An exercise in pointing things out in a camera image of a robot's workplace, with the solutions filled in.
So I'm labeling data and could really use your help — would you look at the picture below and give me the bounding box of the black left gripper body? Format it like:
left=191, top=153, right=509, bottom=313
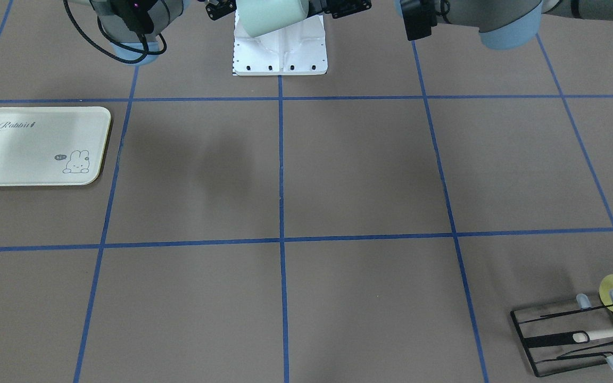
left=309, top=0, right=372, bottom=19

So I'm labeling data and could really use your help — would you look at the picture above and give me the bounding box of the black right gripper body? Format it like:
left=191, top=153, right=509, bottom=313
left=204, top=0, right=237, bottom=20

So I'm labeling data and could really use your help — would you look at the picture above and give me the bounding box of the green cup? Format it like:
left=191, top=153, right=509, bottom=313
left=236, top=1, right=309, bottom=37

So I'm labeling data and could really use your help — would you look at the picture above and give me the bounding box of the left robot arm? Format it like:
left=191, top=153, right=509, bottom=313
left=391, top=1, right=613, bottom=50

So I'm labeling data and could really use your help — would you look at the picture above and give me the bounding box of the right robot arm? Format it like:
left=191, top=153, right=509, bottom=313
left=62, top=1, right=191, bottom=66

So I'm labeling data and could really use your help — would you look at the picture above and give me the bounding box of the cream rabbit tray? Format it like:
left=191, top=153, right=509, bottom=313
left=0, top=106, right=112, bottom=187

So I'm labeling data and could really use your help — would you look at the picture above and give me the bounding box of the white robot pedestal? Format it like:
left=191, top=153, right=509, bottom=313
left=232, top=15, right=328, bottom=76

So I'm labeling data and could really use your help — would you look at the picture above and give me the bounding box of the black wire cup rack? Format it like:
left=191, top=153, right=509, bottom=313
left=509, top=294, right=613, bottom=378

